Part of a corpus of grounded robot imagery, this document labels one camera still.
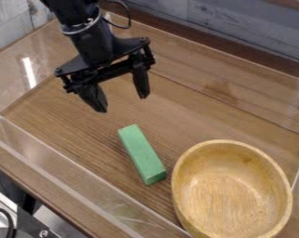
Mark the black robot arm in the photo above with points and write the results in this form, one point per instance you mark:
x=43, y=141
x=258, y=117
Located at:
x=78, y=12

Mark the black metal frame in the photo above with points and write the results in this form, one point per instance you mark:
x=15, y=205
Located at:
x=25, y=218

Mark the clear acrylic front wall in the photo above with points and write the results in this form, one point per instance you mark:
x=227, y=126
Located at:
x=82, y=197

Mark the green rectangular block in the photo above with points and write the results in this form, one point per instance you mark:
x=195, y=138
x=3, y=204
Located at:
x=144, y=157

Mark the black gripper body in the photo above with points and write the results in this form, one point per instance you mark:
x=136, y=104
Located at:
x=106, y=56

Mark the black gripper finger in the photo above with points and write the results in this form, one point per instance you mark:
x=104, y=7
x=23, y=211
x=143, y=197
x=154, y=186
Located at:
x=94, y=96
x=140, y=78

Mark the brown wooden bowl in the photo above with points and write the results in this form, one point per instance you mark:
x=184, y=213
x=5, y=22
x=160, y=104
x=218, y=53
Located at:
x=231, y=191

